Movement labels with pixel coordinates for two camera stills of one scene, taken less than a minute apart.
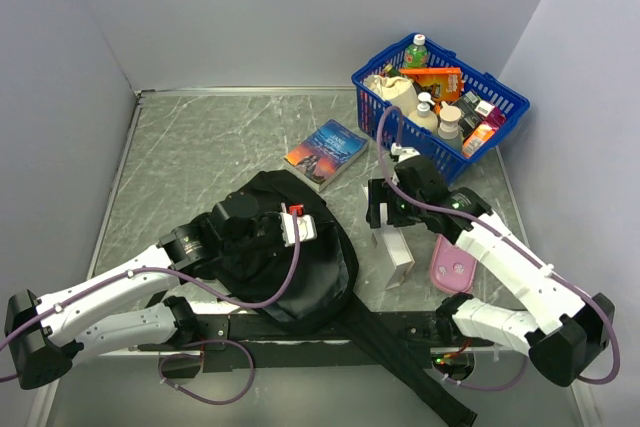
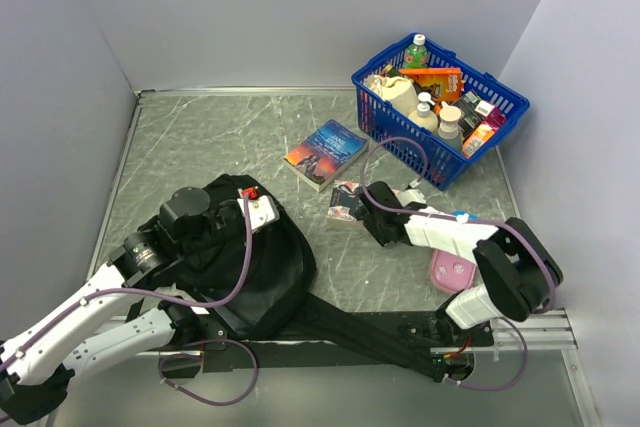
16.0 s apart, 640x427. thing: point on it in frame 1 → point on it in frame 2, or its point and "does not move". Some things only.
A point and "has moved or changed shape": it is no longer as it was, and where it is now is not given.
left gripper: x=272 y=250 → x=230 y=202
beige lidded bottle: x=449 y=133 does not move
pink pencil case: x=452 y=269 does not move
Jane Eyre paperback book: x=324 y=153 does not move
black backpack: x=309 y=290 has moved or changed shape
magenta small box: x=494 y=119 does not move
